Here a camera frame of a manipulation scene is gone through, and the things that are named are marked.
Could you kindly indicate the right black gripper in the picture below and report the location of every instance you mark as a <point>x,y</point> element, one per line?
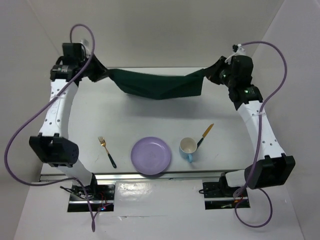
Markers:
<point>212,72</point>

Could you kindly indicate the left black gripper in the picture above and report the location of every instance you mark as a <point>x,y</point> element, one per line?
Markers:
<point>100,70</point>

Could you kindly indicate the dark green cloth napkin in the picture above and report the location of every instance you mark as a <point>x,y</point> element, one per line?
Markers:
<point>158,87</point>

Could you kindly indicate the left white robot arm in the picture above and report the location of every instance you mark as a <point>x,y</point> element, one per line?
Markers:
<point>52,144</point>

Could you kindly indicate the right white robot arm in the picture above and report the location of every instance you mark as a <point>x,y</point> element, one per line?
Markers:
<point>271,165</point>

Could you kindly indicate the light blue mug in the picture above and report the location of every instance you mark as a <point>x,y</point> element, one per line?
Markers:
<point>187,147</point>

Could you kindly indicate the purple plate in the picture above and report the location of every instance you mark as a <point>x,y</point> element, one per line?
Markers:
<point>150,156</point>

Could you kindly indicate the gold knife black handle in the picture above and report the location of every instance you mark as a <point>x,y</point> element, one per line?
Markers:
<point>205,134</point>

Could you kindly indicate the gold fork black handle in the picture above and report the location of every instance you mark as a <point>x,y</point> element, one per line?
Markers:
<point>104,145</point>

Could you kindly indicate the aluminium rail frame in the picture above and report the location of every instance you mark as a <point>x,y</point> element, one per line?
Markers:
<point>102,109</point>

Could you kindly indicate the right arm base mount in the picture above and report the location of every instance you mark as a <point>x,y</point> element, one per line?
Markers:
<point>219,196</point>

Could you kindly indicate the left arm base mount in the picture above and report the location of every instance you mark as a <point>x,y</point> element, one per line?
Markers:
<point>102,199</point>

